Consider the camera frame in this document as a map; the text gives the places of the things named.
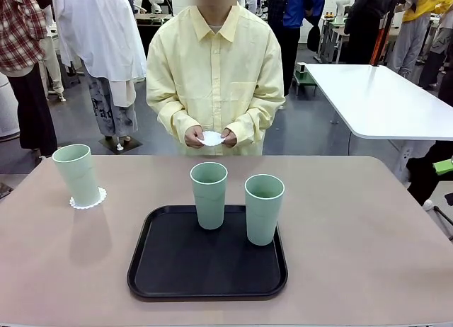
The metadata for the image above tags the person's left forearm yellow sleeve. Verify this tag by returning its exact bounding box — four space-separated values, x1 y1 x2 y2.
229 96 286 147

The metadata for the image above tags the white table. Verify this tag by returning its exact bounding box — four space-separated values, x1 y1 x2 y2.
303 63 453 181

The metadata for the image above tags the black hanging bag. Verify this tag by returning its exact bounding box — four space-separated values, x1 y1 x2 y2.
306 24 322 52

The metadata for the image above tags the black metal rod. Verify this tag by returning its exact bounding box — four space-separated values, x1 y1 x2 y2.
433 205 453 241

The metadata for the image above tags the person's left hand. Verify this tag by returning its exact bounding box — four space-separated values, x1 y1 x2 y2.
221 127 238 149

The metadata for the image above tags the person in blue jacket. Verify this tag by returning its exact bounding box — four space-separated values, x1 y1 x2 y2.
268 0 326 98

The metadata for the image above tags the person's right forearm yellow sleeve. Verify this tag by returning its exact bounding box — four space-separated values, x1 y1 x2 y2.
146 95 202 144

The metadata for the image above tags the person in plaid shirt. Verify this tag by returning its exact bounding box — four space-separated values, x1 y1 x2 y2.
0 0 59 158

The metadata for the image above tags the person in grey jacket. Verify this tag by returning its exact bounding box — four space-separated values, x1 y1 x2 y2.
419 22 453 91

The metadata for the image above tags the person in yellow shirt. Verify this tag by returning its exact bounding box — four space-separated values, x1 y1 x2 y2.
145 0 286 156

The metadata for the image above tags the bright green object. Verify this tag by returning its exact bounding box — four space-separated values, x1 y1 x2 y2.
434 159 453 176

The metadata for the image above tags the white paper doily coaster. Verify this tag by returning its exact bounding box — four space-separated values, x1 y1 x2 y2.
69 186 108 210
197 130 226 147

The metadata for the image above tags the black plastic tray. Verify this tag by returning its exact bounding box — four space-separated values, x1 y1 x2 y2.
126 205 289 302

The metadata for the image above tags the pale green plastic cup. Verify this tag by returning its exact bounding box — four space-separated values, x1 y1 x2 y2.
244 173 285 246
52 144 101 207
190 161 229 231

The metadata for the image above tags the figure in white shirt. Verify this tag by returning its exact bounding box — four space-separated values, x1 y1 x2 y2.
52 0 148 153

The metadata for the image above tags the orange and black post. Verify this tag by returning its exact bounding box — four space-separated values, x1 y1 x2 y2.
369 11 394 67

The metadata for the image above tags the workbench with green legs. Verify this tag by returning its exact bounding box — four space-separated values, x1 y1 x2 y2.
136 13 171 55

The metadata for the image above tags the black bulky shape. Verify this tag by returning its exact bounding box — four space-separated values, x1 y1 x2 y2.
406 142 453 207

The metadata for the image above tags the person in yellow jacket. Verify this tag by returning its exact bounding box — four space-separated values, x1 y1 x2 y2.
387 0 453 76

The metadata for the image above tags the white round appliance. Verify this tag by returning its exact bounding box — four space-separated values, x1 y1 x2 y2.
0 71 21 142

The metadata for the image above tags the person in dark coat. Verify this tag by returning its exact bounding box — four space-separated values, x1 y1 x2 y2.
345 0 418 66

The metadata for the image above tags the person's right hand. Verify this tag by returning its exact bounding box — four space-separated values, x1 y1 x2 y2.
183 125 206 149

